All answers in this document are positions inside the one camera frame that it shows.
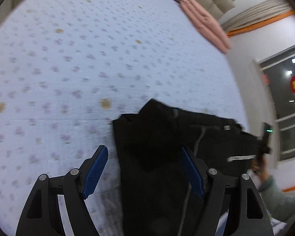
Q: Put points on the floral quilted bed cover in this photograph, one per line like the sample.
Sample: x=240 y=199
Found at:
x=70 y=67

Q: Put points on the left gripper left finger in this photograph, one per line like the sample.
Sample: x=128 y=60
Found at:
x=41 y=213

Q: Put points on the grey-green right sleeve forearm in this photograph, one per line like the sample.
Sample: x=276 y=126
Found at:
x=281 y=206

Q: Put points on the black hooded jacket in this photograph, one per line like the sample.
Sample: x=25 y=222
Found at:
x=155 y=194

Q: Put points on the orange trimmed curtain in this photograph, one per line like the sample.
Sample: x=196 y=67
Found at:
x=259 y=16

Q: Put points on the person's right hand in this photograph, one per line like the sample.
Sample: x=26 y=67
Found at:
x=259 y=167

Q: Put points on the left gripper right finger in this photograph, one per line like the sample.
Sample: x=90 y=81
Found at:
x=228 y=205

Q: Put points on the folded pink blanket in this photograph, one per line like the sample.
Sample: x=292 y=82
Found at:
x=206 y=25

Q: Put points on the dark window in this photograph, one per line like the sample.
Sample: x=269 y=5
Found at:
x=278 y=74

